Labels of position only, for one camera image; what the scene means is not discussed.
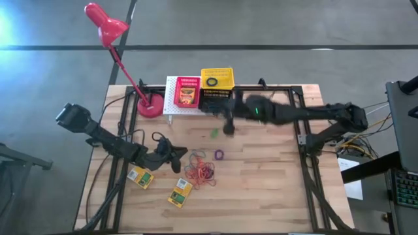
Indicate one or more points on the black computer keyboard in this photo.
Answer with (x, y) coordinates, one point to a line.
(408, 189)

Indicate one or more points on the white perforated metal shelf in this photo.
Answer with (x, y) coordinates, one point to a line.
(169, 98)

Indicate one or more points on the black plastic basket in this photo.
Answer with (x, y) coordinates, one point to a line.
(215, 94)

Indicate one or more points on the red desk lamp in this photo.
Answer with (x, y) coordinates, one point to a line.
(109, 29)

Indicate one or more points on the grey-blue rubber band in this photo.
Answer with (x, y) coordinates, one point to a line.
(192, 151)

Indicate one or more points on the pile of rubber bands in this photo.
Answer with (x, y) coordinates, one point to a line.
(200, 173)

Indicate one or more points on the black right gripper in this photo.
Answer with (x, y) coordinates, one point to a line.
(235, 109)

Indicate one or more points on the yellow crayon box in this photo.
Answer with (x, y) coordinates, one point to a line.
(180, 193)
(187, 96)
(140, 178)

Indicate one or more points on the red plastic basket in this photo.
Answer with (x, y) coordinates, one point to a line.
(187, 81)

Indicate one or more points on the black desk beam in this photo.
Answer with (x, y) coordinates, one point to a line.
(369, 169)

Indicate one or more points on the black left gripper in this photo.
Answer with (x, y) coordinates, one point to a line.
(160, 156)

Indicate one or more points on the grey metal stand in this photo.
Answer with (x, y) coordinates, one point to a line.
(19, 160)

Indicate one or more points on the black frame clamp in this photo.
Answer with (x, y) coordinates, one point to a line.
(262, 83)
(141, 83)

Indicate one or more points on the yellow plastic basket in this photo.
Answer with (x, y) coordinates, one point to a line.
(225, 80)

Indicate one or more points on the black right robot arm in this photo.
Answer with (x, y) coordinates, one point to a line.
(310, 112)

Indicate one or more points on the black aluminium table frame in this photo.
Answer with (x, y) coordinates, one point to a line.
(277, 88)

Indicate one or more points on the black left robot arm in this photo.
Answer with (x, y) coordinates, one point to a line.
(107, 143)

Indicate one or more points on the white paper sheet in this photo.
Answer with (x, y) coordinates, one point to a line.
(354, 192)

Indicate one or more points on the orange rubber band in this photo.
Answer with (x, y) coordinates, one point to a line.
(202, 178)

